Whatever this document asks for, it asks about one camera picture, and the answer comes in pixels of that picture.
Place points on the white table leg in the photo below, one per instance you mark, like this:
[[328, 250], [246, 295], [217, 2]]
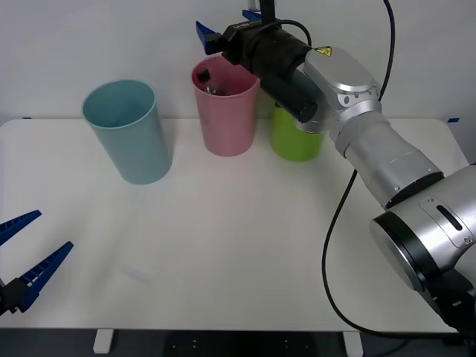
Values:
[[352, 344], [102, 341]]

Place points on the silver and black right arm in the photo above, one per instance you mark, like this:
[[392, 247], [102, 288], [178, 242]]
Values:
[[357, 82]]

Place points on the pink plastic bin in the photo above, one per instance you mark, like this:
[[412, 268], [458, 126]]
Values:
[[227, 126]]

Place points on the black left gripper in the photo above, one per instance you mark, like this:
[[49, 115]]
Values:
[[2, 301]]

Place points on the dark bottle with black cap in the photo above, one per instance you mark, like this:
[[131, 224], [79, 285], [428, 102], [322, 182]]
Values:
[[203, 75]]

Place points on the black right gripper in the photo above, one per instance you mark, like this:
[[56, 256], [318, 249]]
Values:
[[240, 41]]

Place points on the green plastic bin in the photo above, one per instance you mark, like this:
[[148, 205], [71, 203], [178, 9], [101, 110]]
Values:
[[294, 147]]

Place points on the pale blue plastic bin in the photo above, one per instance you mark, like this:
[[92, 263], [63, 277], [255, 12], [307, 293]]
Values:
[[137, 156]]

